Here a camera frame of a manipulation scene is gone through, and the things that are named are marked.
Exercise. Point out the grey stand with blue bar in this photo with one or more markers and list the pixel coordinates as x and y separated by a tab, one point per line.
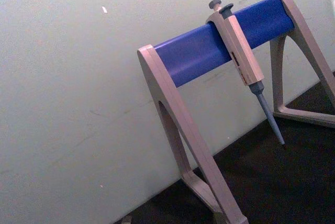
193	54

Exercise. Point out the beige pipette with grey tip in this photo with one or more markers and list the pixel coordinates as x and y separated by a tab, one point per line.
242	48

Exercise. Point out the black table cloth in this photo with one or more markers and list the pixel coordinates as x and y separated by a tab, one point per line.
274	177

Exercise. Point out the plain pale wall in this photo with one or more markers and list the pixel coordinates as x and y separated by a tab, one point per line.
73	82

